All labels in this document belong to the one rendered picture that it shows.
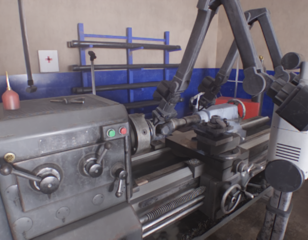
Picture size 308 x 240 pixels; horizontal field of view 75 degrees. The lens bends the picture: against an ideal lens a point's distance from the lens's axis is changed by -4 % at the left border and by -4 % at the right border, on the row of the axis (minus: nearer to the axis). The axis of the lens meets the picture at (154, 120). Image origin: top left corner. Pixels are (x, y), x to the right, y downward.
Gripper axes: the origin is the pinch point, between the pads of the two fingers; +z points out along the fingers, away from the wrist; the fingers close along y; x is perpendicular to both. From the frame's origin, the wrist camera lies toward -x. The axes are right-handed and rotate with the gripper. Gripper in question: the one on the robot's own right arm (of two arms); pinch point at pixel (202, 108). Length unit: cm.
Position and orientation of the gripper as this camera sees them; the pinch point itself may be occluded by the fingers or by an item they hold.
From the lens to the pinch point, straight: 149.8
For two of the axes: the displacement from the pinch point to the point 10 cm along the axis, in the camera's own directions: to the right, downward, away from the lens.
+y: -6.8, 2.0, -7.1
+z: -3.7, 7.4, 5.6
